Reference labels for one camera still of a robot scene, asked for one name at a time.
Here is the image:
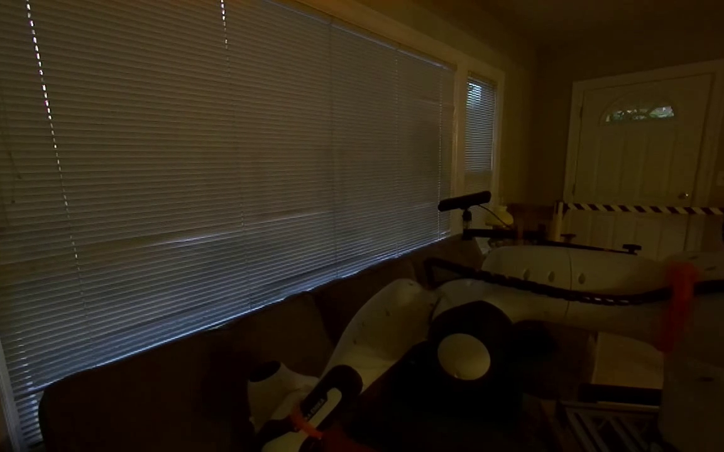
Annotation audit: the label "brown sofa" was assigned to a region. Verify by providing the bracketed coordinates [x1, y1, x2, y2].
[37, 250, 598, 452]

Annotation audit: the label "small side window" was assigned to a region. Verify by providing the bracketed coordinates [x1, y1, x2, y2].
[460, 76, 499, 181]

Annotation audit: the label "window blinds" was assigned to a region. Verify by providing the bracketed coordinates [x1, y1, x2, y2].
[0, 0, 457, 448]

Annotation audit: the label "black and yellow caution tape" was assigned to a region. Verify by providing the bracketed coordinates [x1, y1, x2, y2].
[560, 198, 724, 221]

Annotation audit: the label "white entrance door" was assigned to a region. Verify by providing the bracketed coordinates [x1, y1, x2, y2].
[560, 57, 724, 261]

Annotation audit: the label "metal robot stand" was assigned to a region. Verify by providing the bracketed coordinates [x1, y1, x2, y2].
[536, 393, 673, 452]

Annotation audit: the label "narrow orange strap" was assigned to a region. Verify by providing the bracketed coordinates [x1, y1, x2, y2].
[284, 409, 358, 452]

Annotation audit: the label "wide orange strap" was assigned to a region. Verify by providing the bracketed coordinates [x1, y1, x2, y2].
[659, 258, 705, 355]

